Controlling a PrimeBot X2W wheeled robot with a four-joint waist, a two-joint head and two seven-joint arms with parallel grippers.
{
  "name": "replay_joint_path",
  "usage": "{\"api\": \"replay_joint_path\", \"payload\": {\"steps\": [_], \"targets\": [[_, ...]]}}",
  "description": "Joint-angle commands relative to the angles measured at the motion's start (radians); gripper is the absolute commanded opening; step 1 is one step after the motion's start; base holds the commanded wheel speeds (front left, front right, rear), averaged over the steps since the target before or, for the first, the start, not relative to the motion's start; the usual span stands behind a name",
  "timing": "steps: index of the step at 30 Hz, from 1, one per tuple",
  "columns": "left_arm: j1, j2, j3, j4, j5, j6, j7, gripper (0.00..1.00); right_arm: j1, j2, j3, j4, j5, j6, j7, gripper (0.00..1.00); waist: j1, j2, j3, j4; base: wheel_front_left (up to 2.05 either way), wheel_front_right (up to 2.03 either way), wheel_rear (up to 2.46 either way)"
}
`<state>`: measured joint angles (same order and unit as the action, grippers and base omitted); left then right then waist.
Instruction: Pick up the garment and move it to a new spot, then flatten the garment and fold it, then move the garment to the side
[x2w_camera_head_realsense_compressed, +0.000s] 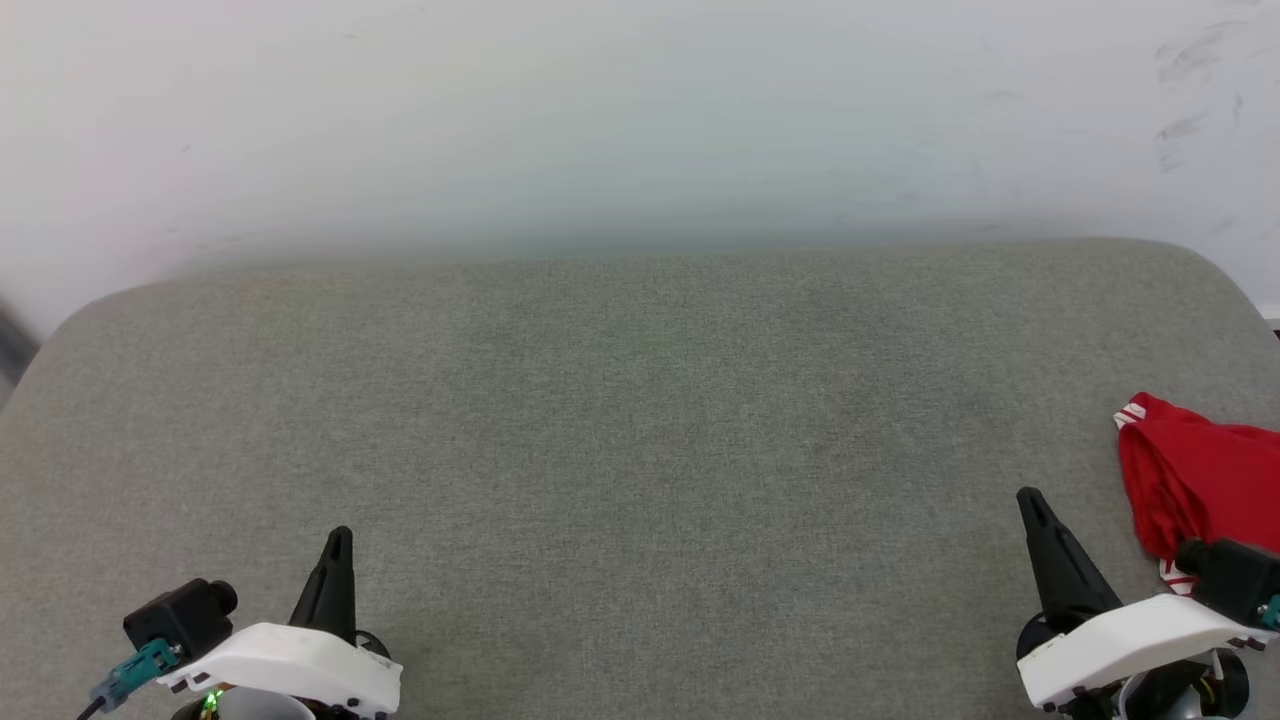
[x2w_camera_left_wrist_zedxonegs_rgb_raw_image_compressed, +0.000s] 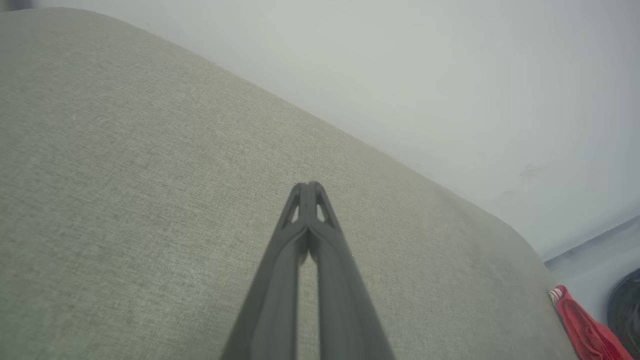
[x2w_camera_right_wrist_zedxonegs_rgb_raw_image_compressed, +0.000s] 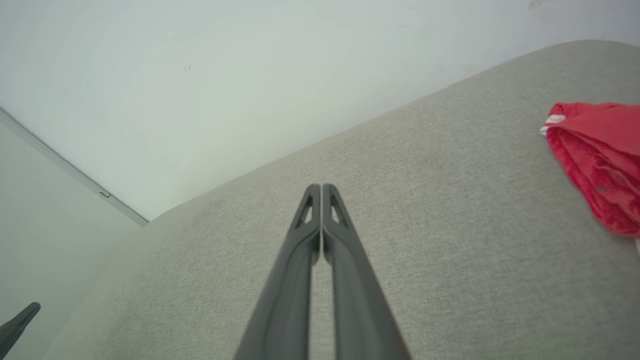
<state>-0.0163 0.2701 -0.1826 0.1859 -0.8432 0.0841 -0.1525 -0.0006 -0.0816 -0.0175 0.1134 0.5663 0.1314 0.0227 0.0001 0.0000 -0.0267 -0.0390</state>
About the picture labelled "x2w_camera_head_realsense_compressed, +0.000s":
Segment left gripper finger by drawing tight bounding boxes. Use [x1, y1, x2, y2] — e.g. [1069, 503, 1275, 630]
[289, 526, 357, 642]

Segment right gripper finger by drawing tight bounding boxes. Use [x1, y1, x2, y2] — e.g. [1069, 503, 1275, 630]
[1016, 486, 1124, 632]

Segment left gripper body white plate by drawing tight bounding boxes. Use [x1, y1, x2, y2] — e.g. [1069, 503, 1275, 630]
[157, 621, 404, 719]

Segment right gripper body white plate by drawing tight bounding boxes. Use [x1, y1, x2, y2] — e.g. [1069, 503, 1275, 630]
[1016, 592, 1271, 714]

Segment red white-striped garment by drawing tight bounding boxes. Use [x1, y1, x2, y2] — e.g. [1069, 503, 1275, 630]
[1112, 391, 1280, 597]

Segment left teal cable connector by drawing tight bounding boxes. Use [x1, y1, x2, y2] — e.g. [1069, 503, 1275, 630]
[91, 639, 182, 712]

